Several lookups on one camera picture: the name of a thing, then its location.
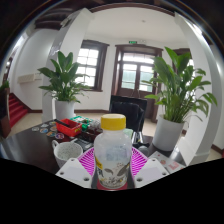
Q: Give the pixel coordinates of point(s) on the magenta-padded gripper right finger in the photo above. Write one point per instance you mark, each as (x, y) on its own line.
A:
(150, 171)

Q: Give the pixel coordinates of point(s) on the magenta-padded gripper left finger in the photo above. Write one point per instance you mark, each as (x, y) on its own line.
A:
(73, 171)

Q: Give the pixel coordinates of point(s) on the group of round stickers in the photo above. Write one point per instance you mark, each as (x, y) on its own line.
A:
(46, 130)

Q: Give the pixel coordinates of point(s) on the clear bottle with yellow cap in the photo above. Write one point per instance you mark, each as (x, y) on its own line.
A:
(113, 156)

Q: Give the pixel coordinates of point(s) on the green flat box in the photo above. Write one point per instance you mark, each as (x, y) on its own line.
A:
(81, 120)

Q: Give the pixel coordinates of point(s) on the white printed paper leaflet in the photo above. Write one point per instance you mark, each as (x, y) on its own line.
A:
(168, 163)

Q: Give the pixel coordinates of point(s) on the dark wooden double door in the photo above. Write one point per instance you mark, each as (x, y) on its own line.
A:
(135, 73)

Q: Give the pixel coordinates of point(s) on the grey rounded gadget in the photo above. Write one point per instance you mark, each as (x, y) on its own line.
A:
(143, 150)

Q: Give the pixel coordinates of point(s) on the white wall-mounted heater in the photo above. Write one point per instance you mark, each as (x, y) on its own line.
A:
(30, 78)

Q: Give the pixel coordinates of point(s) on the green exit sign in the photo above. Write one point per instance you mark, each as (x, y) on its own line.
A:
(133, 42)

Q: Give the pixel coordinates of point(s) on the wide dark-framed window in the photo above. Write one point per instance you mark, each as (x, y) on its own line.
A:
(88, 66)

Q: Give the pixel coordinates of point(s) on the white speckled mug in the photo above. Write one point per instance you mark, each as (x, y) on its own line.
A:
(68, 151)

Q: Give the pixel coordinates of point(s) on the small potted plant, white pot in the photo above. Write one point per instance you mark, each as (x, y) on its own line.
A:
(65, 110)

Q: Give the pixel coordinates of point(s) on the red plastic box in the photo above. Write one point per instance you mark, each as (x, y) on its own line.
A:
(68, 128)

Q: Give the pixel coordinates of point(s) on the black office chair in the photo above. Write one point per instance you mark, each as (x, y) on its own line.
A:
(128, 113)

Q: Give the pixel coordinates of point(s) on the red carpeted stairs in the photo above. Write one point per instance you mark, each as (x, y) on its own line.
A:
(16, 110)

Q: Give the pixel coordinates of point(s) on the large potted plant, white pot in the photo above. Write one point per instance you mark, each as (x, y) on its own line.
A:
(168, 133)

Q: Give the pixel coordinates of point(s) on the narrow dark-framed window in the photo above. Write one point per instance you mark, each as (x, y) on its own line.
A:
(183, 53)

